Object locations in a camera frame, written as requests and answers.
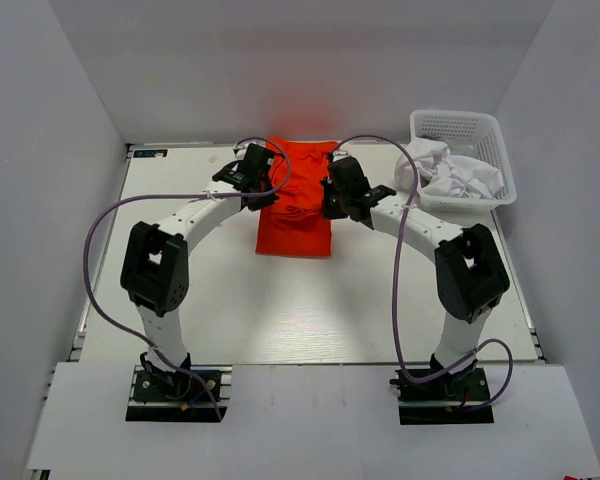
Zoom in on orange t shirt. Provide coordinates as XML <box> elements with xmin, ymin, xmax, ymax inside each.
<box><xmin>255</xmin><ymin>137</ymin><xmax>338</xmax><ymax>258</ymax></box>

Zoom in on white t shirt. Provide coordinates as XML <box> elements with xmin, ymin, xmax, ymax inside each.
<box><xmin>405</xmin><ymin>138</ymin><xmax>504</xmax><ymax>200</ymax></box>

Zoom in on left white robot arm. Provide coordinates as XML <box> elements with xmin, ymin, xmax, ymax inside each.
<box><xmin>120</xmin><ymin>142</ymin><xmax>280</xmax><ymax>399</ymax></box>

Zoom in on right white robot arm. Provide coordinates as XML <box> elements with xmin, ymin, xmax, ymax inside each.
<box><xmin>321</xmin><ymin>155</ymin><xmax>510</xmax><ymax>399</ymax></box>

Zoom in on blue black table label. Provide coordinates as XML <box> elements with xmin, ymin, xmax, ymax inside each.
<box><xmin>132</xmin><ymin>149</ymin><xmax>168</xmax><ymax>158</ymax></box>

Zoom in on white plastic basket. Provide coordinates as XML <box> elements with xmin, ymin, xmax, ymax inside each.
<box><xmin>410</xmin><ymin>109</ymin><xmax>517</xmax><ymax>214</ymax></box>

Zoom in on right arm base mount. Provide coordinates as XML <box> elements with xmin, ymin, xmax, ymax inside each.
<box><xmin>389</xmin><ymin>368</ymin><xmax>494</xmax><ymax>426</ymax></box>

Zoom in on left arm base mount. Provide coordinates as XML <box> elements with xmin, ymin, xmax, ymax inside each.
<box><xmin>125</xmin><ymin>365</ymin><xmax>232</xmax><ymax>423</ymax></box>

